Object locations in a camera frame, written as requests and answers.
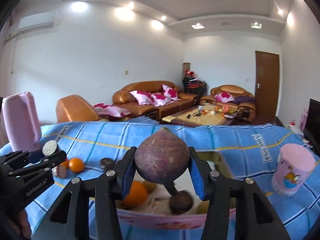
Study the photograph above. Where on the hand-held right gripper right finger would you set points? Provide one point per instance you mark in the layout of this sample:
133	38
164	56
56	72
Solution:
199	183

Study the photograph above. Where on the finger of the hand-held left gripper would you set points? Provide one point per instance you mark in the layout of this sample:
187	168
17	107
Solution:
53	160
32	155

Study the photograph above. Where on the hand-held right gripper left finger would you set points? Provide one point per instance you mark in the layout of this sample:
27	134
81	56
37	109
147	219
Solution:
127	177

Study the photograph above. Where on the orange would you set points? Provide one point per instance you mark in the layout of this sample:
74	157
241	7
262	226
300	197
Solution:
65	164
136	193
76	165

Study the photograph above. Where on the brown cut fruit piece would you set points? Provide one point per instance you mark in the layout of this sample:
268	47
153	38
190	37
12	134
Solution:
61	172

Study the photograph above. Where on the dark brown mangosteen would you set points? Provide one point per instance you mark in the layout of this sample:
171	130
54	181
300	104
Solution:
181	202
106	163

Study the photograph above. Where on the large purple fruit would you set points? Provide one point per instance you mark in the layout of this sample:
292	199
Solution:
162	152

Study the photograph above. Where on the pink tin box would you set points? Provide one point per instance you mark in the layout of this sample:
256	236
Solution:
160	218

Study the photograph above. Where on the person's left hand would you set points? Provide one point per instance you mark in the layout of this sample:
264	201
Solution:
23	223

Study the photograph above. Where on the pink plastic jug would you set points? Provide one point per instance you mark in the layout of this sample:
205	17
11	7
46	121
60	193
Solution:
21	120

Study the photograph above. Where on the blue plaid cloth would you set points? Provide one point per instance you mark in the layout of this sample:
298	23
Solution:
112	135

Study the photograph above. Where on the brown leather armchair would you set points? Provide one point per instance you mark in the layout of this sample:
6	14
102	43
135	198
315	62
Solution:
232	89
75	110

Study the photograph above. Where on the wooden coffee table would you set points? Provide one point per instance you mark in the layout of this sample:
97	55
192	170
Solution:
200	120

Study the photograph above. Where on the orange fruit pile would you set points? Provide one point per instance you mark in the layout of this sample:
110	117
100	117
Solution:
221	110

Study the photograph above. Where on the pink floral pillow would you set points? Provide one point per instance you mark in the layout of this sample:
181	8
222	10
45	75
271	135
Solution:
170	92
222	97
141	97
160	99

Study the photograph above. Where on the brown leather three-seat sofa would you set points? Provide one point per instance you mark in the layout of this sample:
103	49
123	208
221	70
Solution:
145	86

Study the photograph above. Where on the pink cartoon cup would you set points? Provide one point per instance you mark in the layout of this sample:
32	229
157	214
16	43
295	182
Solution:
292	170

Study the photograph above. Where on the purple cloth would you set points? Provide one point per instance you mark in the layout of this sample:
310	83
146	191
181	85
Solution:
243	99

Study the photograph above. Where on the stack of dark chairs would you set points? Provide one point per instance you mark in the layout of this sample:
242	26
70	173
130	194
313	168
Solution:
195	87

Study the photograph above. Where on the red plush toy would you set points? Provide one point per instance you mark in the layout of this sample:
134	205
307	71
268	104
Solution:
189	73

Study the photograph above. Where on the tall rolled mat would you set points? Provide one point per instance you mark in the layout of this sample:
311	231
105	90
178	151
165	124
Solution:
186	67

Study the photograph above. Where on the brown wooden door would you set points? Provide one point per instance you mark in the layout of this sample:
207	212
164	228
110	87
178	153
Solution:
267	87

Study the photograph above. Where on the pink bag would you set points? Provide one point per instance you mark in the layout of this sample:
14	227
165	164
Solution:
304	120

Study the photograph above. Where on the black television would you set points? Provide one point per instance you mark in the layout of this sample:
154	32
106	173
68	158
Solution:
313	127

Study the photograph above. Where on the white air conditioner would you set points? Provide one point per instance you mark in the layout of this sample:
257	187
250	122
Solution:
36	21

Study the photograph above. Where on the square ceiling light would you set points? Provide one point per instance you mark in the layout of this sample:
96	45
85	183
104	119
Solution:
197	26
256	25

